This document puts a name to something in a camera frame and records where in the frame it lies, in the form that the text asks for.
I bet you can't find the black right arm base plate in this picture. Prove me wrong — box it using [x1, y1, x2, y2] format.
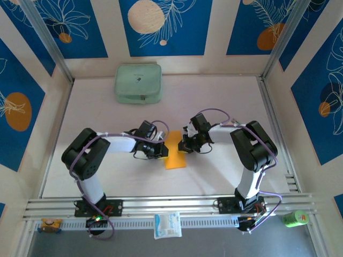
[217, 196, 267, 215]

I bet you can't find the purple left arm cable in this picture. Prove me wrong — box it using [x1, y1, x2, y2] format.
[69, 120, 170, 241]

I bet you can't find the mint green zip pouch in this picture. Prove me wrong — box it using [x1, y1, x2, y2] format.
[114, 64, 163, 105]

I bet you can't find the small yellow blue toy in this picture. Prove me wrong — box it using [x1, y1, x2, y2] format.
[37, 218, 63, 234]

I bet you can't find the aluminium frame post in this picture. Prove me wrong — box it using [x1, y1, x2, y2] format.
[20, 0, 75, 82]
[261, 0, 315, 81]

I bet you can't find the green can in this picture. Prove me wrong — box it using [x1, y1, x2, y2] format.
[281, 210, 309, 228]

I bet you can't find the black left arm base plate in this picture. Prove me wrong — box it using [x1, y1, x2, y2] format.
[74, 199, 124, 217]

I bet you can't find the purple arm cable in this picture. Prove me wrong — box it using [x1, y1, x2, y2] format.
[69, 120, 170, 241]
[199, 108, 284, 235]

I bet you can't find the aluminium side rail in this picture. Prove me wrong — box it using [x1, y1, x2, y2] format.
[39, 80, 74, 199]
[258, 76, 300, 192]

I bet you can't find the white wipes packet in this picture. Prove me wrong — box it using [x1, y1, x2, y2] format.
[153, 211, 183, 240]

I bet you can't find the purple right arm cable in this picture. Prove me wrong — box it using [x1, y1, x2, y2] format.
[199, 108, 284, 235]

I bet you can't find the long aluminium base rail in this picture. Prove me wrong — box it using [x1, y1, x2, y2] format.
[23, 192, 317, 220]

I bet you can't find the orange paper sheet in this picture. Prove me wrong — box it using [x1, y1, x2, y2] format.
[164, 130, 188, 170]

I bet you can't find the black controller board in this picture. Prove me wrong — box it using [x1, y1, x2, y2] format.
[85, 215, 108, 236]
[237, 215, 262, 233]

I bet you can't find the white slotted cable duct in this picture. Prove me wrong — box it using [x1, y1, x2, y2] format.
[34, 216, 240, 232]

